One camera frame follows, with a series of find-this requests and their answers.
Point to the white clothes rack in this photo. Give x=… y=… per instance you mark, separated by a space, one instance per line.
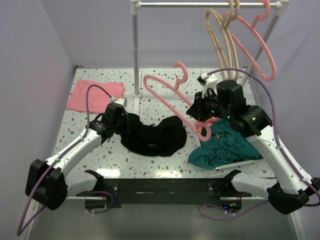
x=279 y=6

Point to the pink folded shirt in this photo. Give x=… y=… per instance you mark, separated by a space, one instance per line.
x=97 y=99

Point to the beige wooden hanger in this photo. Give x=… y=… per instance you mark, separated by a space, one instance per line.
x=227 y=18
x=224 y=57

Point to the teal garment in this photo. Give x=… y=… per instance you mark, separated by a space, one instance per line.
x=226 y=146

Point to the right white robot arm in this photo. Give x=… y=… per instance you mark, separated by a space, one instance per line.
x=291 y=187

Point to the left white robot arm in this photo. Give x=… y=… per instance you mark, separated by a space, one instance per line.
x=48 y=182

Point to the pink garment in tray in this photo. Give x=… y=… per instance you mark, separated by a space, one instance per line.
x=200 y=126

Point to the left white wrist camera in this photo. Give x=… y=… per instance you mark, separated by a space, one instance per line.
x=121 y=101

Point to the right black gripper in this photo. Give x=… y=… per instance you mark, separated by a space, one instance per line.
x=197 y=110

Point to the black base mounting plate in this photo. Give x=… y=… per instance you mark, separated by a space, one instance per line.
x=159 y=191

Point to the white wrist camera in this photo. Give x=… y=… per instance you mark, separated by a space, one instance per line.
x=208 y=82
x=121 y=101

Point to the black shorts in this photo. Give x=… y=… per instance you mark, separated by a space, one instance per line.
x=161 y=140

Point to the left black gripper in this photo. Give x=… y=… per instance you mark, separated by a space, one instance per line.
x=124 y=117

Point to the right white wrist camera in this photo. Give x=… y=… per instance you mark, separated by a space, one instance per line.
x=208 y=82

